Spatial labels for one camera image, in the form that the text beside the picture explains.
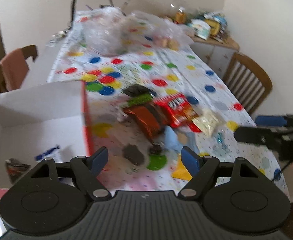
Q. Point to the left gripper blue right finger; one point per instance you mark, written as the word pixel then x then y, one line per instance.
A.
pixel 202 171

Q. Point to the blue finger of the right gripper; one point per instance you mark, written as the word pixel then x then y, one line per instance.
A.
pixel 270 120
pixel 266 136

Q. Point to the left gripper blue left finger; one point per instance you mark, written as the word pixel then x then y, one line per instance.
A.
pixel 85 171

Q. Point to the yellow snack packet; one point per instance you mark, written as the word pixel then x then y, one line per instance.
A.
pixel 180 171

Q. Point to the light blue snack packet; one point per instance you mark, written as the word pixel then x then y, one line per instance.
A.
pixel 176 140

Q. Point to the cream snack bag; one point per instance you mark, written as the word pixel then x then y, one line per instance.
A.
pixel 208 121

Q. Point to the chocolate lollipop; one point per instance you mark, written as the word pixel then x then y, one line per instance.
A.
pixel 134 155

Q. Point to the red snack bag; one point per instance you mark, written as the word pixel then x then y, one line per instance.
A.
pixel 177 109

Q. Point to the white blue candy packet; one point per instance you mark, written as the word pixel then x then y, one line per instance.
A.
pixel 53 153

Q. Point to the wooden slatted chair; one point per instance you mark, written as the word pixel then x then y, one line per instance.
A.
pixel 247 81

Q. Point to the small dark chocolate piece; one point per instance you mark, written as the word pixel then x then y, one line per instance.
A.
pixel 155 149

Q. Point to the orange brown snack packet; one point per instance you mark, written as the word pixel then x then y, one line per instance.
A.
pixel 149 118

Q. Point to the dark red wrapper in box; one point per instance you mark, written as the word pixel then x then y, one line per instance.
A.
pixel 15 169

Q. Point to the red and white cardboard box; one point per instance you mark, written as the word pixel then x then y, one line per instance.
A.
pixel 34 120

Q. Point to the white wooden sideboard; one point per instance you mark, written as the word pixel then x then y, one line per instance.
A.
pixel 215 54

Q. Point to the green snack packet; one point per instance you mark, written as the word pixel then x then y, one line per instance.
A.
pixel 140 100

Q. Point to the polka dot tablecloth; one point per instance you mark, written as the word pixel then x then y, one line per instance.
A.
pixel 166 72

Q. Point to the black snack packet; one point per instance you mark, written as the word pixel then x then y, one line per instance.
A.
pixel 137 90

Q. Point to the pile of packets on sideboard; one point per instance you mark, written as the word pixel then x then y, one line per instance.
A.
pixel 210 25

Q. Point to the wooden chair with pink cloth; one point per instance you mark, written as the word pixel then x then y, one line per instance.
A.
pixel 28 51

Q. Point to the pink cloth on chair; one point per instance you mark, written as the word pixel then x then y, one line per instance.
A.
pixel 14 69

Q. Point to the amber glass jar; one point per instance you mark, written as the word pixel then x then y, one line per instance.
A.
pixel 180 16

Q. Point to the large clear plastic bag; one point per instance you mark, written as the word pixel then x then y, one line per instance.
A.
pixel 104 33

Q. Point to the clear bag with biscuits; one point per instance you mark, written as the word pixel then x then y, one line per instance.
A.
pixel 161 32

